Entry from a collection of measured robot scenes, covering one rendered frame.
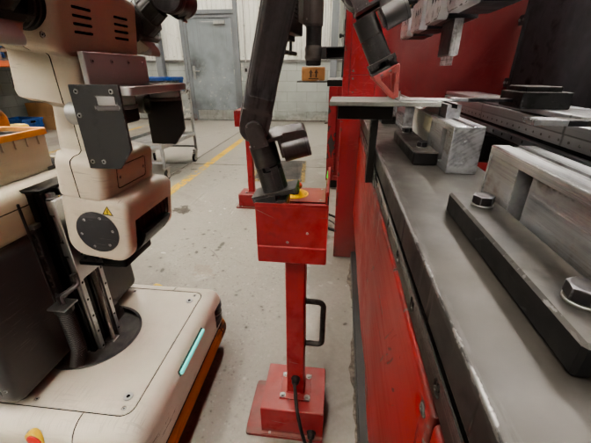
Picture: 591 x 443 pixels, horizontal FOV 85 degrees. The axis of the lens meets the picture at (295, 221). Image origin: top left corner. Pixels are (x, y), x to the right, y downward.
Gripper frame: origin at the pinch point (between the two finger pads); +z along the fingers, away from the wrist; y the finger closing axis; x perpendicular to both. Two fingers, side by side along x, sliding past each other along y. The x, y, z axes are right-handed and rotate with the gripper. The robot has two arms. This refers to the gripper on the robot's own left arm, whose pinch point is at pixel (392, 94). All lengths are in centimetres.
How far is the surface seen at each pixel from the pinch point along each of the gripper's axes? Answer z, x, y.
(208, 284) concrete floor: 53, 118, 46
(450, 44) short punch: -4.9, -14.7, -5.4
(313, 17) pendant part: -48, 13, 139
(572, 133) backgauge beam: 21.0, -27.4, -19.3
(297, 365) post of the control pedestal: 58, 55, -23
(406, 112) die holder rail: 11.2, -5.3, 31.2
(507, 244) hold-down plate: 12, 1, -62
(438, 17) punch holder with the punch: -11.4, -14.3, -4.0
